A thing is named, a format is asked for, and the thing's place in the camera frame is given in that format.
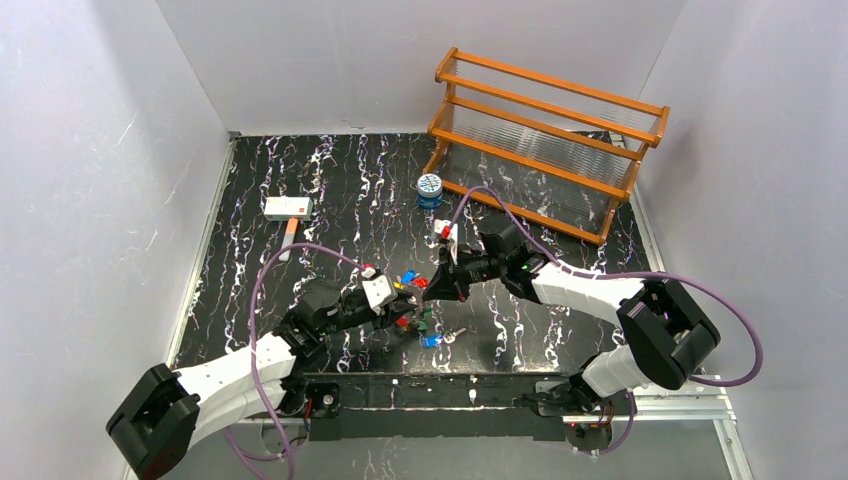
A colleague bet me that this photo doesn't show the metal key organizer red handle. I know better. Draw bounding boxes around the metal key organizer red handle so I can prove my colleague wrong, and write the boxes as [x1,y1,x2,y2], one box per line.
[393,268,435,335]

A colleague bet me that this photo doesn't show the blue key tag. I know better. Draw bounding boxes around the blue key tag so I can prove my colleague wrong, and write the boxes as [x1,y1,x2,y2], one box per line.
[421,334,444,349]

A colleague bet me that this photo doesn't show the silver key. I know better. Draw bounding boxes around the silver key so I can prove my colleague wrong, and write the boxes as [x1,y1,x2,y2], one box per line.
[443,328,466,344]

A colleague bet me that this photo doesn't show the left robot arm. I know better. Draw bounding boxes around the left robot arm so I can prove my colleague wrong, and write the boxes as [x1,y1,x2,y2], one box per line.
[105,278,418,479]

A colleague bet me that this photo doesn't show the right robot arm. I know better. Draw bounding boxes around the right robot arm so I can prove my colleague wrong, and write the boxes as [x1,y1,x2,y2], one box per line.
[423,220,721,408]

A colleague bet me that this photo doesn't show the white orange marker pen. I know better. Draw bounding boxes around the white orange marker pen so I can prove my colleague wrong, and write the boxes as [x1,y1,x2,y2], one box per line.
[278,217,300,262]

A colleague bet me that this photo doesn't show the blue jar with patterned lid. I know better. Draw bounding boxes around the blue jar with patterned lid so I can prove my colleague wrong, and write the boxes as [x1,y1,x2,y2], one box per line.
[416,173,443,210]

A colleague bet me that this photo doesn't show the white box with red logo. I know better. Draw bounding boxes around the white box with red logo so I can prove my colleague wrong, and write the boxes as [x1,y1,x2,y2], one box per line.
[263,196,314,221]

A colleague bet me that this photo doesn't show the orange wooden shelf rack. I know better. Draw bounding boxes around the orange wooden shelf rack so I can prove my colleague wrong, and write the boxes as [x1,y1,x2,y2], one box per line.
[424,47,671,245]

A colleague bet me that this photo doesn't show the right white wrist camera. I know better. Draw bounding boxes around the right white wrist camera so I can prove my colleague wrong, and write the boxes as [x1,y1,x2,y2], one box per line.
[431,219,458,264]

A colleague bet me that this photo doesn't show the aluminium rail frame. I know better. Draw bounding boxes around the aluminium rail frame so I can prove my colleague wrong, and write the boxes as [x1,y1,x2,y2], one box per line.
[123,374,755,480]

